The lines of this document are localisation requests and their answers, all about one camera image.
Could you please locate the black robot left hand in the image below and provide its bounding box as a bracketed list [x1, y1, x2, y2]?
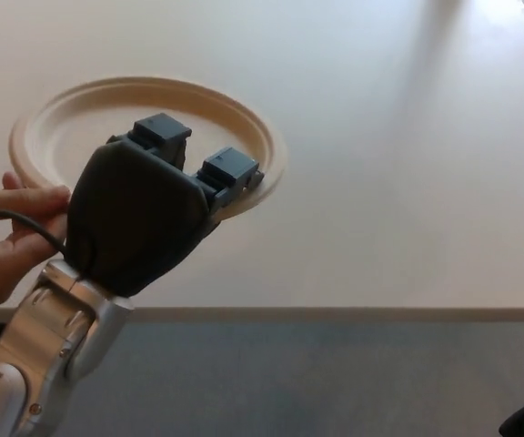
[64, 112, 266, 300]

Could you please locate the beige round paper plate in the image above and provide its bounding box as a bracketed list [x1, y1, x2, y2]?
[8, 76, 288, 224]

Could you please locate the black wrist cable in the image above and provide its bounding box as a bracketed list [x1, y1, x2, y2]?
[0, 209, 69, 257]

